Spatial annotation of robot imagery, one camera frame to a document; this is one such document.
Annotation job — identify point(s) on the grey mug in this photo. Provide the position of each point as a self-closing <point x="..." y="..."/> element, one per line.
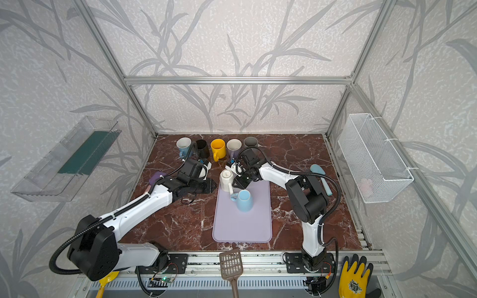
<point x="250" y="142"/>

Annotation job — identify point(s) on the black mug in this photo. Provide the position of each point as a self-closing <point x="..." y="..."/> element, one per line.
<point x="202" y="149"/>

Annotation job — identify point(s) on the lavender tray mat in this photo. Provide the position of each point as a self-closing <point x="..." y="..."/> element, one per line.
<point x="232" y="225"/>

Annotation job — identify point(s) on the teal patterned mug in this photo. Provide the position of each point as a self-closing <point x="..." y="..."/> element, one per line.
<point x="183" y="145"/>

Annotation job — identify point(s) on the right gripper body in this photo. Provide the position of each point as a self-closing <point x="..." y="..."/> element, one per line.
<point x="240" y="180"/>

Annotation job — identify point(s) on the brown slotted spatula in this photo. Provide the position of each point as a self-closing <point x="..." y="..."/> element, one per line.
<point x="231" y="268"/>

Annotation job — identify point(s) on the yellow work glove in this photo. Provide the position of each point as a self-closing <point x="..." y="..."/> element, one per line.
<point x="355" y="276"/>

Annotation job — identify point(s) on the light blue mug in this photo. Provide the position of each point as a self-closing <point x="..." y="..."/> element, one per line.
<point x="243" y="200"/>

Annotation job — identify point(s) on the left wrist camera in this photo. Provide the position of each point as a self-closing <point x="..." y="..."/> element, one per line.
<point x="197" y="169"/>

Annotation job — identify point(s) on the purple spatula pink handle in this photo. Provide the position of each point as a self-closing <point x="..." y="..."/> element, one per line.
<point x="155" y="177"/>

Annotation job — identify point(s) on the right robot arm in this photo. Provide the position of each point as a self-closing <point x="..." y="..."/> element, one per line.
<point x="313" y="196"/>

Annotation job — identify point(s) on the yellow mug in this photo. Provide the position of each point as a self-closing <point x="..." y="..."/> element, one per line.
<point x="219" y="150"/>

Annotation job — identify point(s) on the purple mug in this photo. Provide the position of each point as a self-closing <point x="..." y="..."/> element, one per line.
<point x="234" y="146"/>

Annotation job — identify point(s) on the clear plastic shelf bin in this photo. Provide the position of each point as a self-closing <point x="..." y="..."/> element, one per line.
<point x="63" y="171"/>

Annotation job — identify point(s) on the white faceted mug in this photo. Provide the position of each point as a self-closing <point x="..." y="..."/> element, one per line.
<point x="226" y="180"/>

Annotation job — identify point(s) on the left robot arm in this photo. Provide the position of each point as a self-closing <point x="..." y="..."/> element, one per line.
<point x="96" y="250"/>

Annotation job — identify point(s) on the light blue spatula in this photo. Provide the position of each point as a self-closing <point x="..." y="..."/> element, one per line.
<point x="318" y="169"/>

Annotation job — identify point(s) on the white wire basket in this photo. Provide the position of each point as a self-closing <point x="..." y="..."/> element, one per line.
<point x="375" y="165"/>

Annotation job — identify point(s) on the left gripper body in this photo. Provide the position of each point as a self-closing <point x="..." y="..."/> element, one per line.
<point x="203" y="185"/>

